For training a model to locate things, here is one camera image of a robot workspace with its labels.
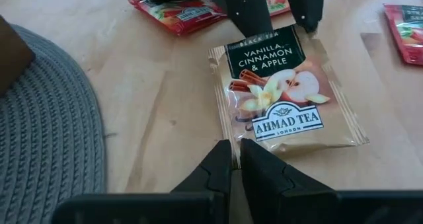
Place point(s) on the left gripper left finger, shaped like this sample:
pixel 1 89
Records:
pixel 211 184

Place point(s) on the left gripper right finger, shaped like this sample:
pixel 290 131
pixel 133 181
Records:
pixel 281 191

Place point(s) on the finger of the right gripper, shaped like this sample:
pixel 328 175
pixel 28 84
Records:
pixel 248 9
pixel 305 6

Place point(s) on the red strawberry tea packet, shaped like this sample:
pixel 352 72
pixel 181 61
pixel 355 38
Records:
pixel 185 19
pixel 408 35
pixel 277 2

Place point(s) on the beige vanilla tea packet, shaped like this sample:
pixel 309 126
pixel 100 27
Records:
pixel 281 85

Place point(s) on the wooden three-compartment tray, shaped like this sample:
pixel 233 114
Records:
pixel 13 59

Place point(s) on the round grey woven placemat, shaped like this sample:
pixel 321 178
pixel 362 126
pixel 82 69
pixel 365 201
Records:
pixel 49 134

